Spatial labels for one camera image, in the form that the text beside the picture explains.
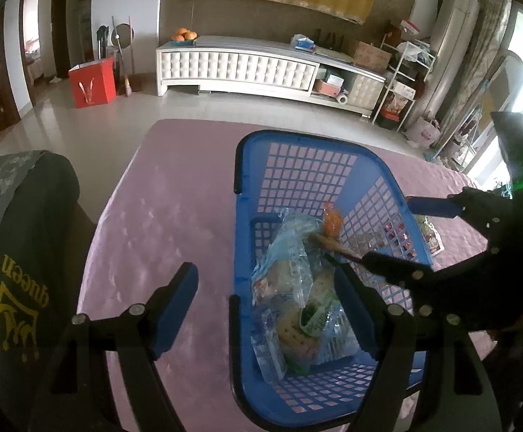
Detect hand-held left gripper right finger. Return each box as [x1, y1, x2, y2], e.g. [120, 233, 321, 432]
[333, 267, 502, 432]

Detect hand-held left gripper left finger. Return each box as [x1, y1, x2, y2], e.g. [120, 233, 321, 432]
[27, 262, 199, 432]

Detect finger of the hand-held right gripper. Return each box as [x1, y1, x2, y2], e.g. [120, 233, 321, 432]
[361, 245, 507, 331]
[405, 186, 516, 246]

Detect clear bagged snack packets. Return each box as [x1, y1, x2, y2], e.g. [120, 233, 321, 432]
[288, 270, 361, 365]

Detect dotted cracker packet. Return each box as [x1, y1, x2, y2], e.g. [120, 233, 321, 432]
[276, 306, 320, 375]

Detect orange snack packet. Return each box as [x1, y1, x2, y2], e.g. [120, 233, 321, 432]
[308, 202, 365, 264]

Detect clear blue snack packet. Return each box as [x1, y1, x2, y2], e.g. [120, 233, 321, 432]
[250, 308, 289, 385]

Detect blue plastic basket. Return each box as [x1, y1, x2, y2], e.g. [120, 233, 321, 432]
[227, 130, 437, 430]

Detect light blue snack packet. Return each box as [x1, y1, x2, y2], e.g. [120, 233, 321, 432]
[250, 208, 316, 309]

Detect red patterned snack packet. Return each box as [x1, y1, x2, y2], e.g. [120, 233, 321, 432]
[414, 213, 446, 257]

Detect pink shopping bag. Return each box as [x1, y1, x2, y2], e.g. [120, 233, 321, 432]
[406, 116, 441, 148]

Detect red gift box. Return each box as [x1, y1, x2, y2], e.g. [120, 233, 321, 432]
[380, 92, 415, 127]

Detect white metal rack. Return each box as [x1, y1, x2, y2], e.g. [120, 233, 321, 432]
[371, 31, 437, 131]

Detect dark chair with crown print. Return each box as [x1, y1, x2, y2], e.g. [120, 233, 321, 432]
[0, 150, 82, 432]

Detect orange box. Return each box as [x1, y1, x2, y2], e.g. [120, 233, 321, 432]
[313, 78, 338, 97]

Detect brown cardboard box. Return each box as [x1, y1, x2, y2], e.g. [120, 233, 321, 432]
[353, 41, 392, 70]

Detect white floor air conditioner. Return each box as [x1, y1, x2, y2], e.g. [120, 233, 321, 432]
[423, 0, 480, 118]

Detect grey patterned curtain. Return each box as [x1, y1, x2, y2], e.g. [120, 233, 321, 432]
[441, 0, 514, 154]

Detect broom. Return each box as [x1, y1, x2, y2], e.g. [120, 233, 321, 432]
[111, 15, 132, 96]

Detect white tufted TV cabinet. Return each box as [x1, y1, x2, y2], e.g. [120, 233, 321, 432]
[155, 35, 387, 118]

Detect red cardboard box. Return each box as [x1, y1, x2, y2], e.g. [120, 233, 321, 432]
[68, 58, 118, 109]

